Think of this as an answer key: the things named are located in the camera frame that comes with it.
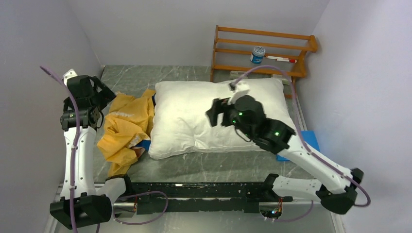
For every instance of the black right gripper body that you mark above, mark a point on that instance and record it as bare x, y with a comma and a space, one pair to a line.
229, 116

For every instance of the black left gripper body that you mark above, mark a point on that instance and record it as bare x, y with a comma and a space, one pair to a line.
104, 97

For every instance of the blue and orange pillowcase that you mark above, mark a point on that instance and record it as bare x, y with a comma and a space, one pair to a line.
127, 130

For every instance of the white pillow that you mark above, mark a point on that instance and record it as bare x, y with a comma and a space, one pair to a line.
181, 125

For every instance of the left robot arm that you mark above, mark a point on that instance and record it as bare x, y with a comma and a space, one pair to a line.
81, 204

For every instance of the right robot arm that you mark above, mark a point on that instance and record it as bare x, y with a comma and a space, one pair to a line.
333, 186

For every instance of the small white box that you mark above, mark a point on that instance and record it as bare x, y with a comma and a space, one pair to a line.
286, 80

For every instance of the blue round jar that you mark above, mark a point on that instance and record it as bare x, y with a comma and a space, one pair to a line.
257, 54

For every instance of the red and white marker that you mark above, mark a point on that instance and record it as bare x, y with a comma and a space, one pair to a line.
281, 59

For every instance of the blue foam pad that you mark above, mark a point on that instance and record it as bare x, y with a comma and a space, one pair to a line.
310, 138

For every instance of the orange wooden rack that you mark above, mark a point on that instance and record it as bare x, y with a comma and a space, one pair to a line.
298, 70

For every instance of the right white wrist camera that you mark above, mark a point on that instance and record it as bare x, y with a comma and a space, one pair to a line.
239, 89

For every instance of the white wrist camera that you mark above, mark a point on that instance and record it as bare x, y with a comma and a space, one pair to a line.
239, 89
68, 75

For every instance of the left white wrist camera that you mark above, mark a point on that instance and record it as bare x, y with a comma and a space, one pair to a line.
68, 75

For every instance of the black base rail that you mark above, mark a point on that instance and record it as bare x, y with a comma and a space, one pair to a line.
149, 198

